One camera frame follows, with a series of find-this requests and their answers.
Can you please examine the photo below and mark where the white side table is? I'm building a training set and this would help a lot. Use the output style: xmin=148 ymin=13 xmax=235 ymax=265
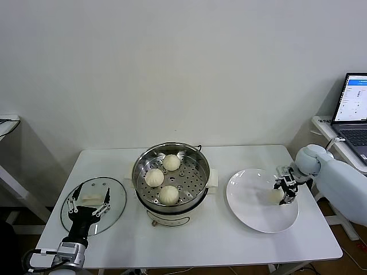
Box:
xmin=0 ymin=114 xmax=52 ymax=240

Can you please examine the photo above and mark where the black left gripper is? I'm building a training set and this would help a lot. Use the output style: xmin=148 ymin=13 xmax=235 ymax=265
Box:
xmin=66 ymin=183 xmax=113 ymax=238

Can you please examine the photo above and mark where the grey open laptop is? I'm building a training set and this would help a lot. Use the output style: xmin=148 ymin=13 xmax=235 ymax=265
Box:
xmin=329 ymin=72 xmax=367 ymax=167

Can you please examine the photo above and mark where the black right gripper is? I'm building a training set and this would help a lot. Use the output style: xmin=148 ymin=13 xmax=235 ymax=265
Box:
xmin=272 ymin=177 xmax=300 ymax=206

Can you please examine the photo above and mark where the white round plate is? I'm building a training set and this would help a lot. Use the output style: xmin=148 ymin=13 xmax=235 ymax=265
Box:
xmin=225 ymin=168 xmax=300 ymax=234

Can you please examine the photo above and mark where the white laptop desk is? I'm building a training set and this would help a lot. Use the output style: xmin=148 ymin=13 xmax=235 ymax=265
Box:
xmin=311 ymin=115 xmax=367 ymax=242

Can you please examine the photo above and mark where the white electric cooker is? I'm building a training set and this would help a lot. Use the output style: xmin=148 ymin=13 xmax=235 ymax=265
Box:
xmin=123 ymin=167 xmax=220 ymax=229

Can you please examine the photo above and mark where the white laptop cable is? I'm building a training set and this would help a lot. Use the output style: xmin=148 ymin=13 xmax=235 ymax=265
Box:
xmin=325 ymin=137 xmax=347 ymax=151

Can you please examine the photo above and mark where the thin black cable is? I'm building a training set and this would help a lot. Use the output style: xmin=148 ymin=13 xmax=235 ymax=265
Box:
xmin=0 ymin=118 xmax=21 ymax=138

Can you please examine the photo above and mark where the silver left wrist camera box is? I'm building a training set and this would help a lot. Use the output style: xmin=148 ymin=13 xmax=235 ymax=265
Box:
xmin=57 ymin=241 xmax=80 ymax=260

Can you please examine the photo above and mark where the white steamed baozi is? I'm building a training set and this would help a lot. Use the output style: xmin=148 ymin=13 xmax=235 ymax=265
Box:
xmin=265 ymin=188 xmax=283 ymax=205
xmin=158 ymin=184 xmax=180 ymax=206
xmin=162 ymin=154 xmax=182 ymax=172
xmin=145 ymin=168 xmax=165 ymax=188

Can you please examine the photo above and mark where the glass lid with white handle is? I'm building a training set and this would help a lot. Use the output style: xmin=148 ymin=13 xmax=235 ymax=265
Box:
xmin=60 ymin=176 xmax=128 ymax=237

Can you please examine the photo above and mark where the stainless steel steamer basket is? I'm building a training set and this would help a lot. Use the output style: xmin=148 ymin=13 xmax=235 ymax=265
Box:
xmin=131 ymin=142 xmax=210 ymax=214

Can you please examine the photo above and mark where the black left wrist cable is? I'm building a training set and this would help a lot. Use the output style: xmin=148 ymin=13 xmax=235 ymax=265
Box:
xmin=22 ymin=247 xmax=61 ymax=273

